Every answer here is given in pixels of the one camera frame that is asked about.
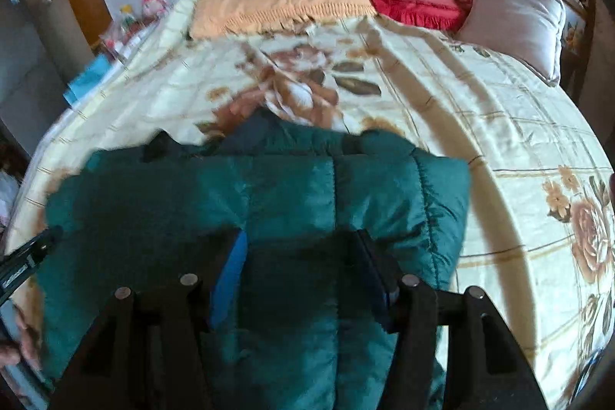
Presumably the red hat doll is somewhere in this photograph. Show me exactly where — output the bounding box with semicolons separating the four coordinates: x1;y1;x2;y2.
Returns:
141;0;170;23

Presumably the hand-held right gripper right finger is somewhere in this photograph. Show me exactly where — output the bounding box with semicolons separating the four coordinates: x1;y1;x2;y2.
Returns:
353;230;551;410

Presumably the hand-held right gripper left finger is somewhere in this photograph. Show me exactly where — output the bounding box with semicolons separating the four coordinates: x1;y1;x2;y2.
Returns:
48;227;249;410

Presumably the white pillow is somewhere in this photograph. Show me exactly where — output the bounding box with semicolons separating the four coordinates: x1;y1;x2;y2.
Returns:
456;0;567;87

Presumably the blue bag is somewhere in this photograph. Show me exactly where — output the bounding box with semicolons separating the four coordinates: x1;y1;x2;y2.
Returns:
64;55;112;107

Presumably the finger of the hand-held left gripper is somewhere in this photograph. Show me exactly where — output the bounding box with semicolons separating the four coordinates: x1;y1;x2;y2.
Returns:
0;225;64;301

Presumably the green quilted jacket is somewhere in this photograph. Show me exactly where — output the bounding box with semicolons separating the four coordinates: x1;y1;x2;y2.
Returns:
36;110;472;410

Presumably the grey refrigerator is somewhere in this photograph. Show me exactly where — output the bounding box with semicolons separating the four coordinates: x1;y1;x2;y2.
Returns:
0;0;95;132

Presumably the person's left hand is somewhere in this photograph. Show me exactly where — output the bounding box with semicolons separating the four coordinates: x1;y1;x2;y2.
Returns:
0;307;45;375

